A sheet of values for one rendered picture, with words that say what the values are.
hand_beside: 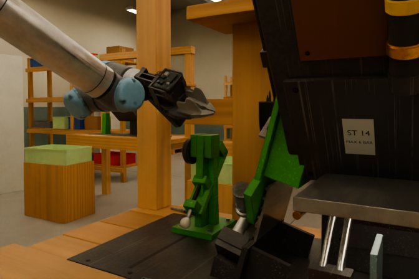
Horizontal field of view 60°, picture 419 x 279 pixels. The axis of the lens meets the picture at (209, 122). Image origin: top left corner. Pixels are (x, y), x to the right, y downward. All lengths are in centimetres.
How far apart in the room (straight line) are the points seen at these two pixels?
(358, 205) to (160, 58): 98
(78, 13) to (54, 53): 943
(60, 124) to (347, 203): 690
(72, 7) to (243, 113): 913
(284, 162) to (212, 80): 1142
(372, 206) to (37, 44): 60
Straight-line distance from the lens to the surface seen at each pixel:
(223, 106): 124
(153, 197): 133
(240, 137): 112
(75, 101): 91
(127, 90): 80
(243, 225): 80
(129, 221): 123
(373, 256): 59
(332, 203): 48
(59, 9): 981
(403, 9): 46
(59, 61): 76
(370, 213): 48
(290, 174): 69
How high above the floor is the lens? 125
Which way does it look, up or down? 2 degrees down
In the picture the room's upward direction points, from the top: straight up
